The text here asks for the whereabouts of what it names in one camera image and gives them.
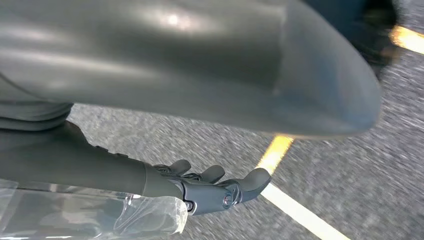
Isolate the black robot lower body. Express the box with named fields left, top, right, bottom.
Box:
left=303, top=0, right=400, bottom=79

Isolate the clear plastic hand wrap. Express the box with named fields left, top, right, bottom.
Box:
left=0, top=178, right=189, bottom=240

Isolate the yellow floor tape square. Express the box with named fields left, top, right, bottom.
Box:
left=256, top=134, right=353, bottom=240
left=389, top=24, right=424, bottom=56

